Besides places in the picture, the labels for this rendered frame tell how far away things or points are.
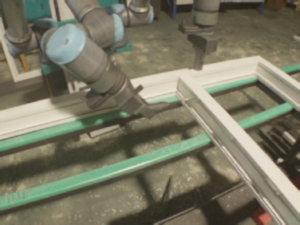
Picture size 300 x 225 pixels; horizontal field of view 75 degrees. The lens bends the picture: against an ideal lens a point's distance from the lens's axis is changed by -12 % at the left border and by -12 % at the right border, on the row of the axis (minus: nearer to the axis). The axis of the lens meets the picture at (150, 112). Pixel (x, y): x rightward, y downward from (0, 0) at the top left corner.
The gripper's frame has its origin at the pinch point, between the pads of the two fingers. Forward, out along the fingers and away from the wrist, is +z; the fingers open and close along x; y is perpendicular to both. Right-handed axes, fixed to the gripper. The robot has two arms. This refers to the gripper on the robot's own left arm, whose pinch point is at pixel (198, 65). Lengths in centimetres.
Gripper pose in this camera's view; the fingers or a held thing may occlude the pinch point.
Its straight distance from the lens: 88.4
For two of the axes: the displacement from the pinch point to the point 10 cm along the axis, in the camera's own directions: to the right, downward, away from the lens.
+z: 0.0, 7.6, 6.5
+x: -3.7, -6.0, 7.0
